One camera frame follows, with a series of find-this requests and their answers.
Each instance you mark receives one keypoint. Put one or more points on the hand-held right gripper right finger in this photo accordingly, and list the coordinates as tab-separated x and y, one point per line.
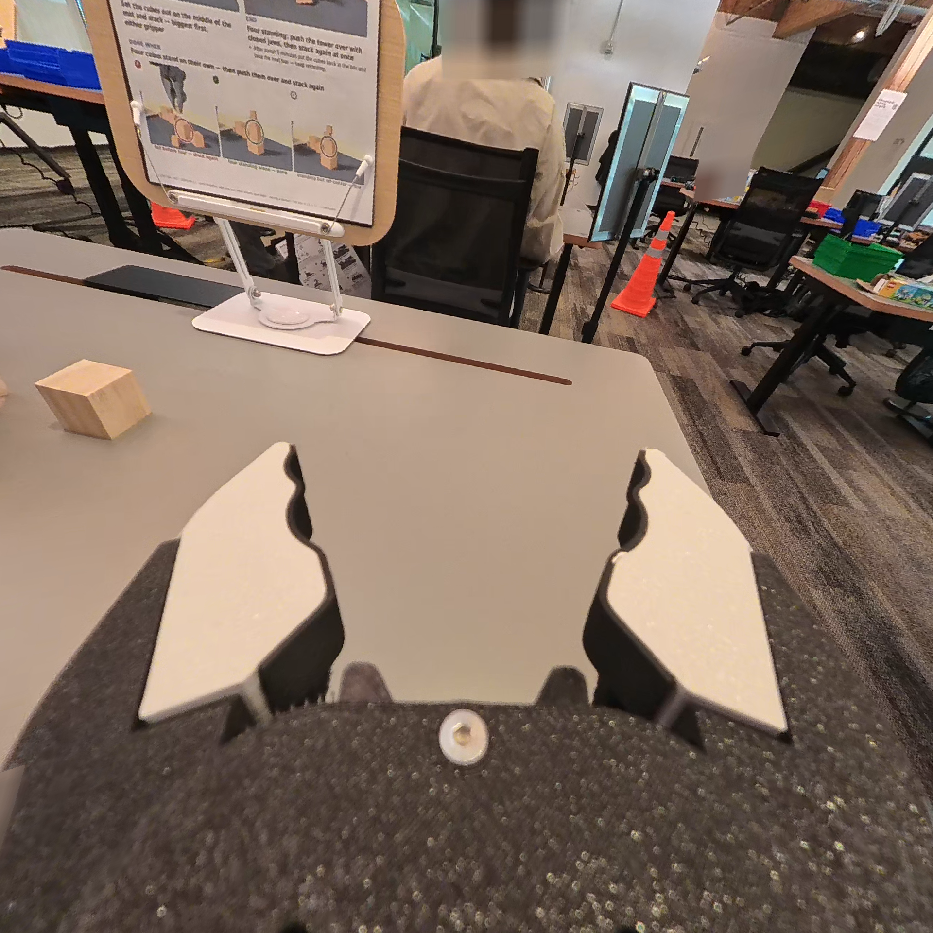
692	605

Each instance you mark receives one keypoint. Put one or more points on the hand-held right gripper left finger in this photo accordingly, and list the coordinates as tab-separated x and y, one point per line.
240	583

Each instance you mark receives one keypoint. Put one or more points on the large wooden cube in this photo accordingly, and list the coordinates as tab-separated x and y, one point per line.
91	397

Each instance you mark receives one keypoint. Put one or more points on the white tablet stand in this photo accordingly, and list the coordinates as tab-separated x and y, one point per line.
291	332

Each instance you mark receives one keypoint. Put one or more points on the black office chair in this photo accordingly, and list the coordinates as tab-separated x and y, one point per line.
824	357
765	211

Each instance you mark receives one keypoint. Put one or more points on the black flat pad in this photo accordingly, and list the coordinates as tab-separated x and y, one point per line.
160	284

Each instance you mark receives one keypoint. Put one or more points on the orange traffic cone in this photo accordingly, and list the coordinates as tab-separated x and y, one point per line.
641	284
171	216

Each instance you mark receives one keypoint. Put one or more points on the printed paper leaflet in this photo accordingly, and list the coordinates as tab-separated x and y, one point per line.
313	266

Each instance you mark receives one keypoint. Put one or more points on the colourful toy box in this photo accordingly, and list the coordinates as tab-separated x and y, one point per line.
907	294

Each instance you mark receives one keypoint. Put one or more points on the stack of green trays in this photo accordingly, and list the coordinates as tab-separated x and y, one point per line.
853	259

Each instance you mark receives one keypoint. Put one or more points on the black mesh chair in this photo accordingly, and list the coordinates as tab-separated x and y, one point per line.
452	226

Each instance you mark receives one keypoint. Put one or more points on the teal framed glass panel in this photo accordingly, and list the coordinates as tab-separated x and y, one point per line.
627	160

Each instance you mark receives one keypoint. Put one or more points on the computer monitor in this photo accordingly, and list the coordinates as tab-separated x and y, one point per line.
911	197

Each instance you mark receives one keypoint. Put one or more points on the wooden backed instruction board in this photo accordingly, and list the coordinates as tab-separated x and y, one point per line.
255	58

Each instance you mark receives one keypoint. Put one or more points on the white paper sign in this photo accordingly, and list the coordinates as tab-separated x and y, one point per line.
880	114

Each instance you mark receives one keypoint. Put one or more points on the row of blue bins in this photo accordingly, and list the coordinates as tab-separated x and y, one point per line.
44	62

